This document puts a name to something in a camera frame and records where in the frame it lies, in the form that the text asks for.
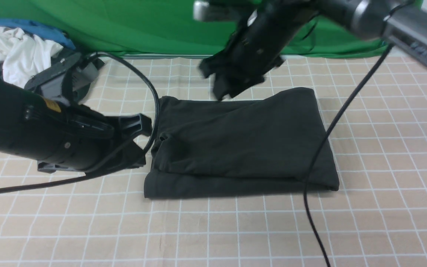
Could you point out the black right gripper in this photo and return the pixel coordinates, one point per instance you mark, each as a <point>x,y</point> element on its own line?
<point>255,46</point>

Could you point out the gray long-sleeved shirt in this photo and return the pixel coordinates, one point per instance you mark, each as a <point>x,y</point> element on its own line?
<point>239,148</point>

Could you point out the white shirt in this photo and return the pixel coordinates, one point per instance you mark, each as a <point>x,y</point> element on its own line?
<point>22,56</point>

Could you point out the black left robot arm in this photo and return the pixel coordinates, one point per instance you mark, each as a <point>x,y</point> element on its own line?
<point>11,97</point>

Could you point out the beige checkered tablecloth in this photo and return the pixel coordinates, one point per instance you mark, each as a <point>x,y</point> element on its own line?
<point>378,218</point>

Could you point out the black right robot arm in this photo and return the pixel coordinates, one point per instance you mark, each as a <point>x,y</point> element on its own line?
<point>398,22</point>

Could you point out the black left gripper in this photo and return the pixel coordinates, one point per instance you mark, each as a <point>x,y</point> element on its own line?
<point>84,142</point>

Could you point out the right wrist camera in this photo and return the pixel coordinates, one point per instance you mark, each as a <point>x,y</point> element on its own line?
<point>221,10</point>

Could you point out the blue garment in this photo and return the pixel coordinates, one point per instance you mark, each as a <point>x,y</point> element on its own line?
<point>42,30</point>

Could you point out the green backdrop cloth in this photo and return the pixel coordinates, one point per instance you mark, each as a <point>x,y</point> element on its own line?
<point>167,27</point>

